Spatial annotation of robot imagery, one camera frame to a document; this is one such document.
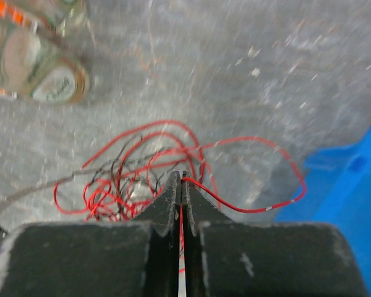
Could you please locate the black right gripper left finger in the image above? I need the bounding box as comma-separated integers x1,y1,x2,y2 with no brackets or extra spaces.
0,172,180,296

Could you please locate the blue plastic bin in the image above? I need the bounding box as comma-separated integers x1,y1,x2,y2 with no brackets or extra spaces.
275,127,371,295

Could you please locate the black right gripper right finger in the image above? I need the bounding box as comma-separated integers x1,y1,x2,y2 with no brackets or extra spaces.
181,176,369,296

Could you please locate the green glass bottle rear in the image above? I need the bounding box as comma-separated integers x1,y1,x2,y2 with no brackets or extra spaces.
53,0,88,37

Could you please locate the red wire bundle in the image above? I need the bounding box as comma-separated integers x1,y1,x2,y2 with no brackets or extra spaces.
53,119,307,276

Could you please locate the orange snack box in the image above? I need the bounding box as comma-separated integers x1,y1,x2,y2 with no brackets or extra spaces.
0,1,58,103

